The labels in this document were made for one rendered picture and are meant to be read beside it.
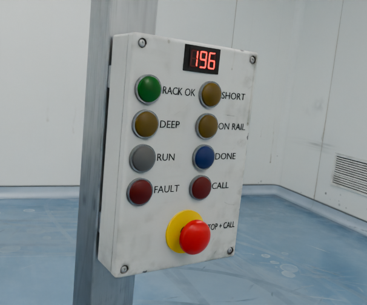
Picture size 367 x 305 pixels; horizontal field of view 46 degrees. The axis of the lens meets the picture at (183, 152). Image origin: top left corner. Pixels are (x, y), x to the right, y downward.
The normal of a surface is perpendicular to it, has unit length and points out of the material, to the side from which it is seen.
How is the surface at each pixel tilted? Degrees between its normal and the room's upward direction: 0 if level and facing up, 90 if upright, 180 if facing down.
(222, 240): 90
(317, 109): 90
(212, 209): 90
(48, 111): 90
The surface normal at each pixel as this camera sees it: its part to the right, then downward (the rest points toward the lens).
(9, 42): 0.40, 0.18
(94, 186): -0.82, 0.00
